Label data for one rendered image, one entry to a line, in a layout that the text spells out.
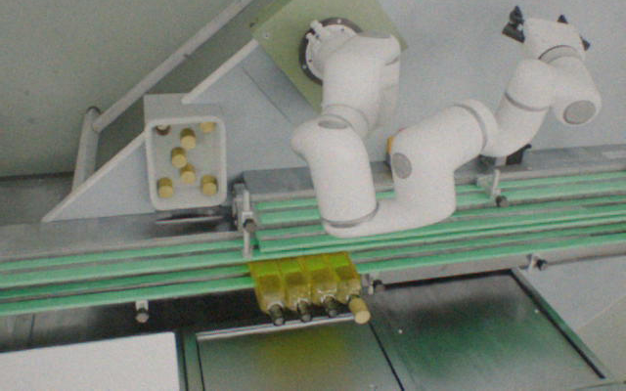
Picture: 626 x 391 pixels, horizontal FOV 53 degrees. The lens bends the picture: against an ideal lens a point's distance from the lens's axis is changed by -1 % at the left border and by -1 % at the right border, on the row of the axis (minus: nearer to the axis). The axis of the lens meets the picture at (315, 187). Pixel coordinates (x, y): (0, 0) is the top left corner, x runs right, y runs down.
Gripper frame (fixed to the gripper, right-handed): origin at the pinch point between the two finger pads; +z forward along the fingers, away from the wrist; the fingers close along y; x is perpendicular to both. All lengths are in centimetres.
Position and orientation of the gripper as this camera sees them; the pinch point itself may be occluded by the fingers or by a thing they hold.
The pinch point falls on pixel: (537, 19)
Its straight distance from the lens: 131.0
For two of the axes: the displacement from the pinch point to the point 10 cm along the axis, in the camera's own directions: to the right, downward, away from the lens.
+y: -9.8, -1.4, -1.2
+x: -1.9, 6.9, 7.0
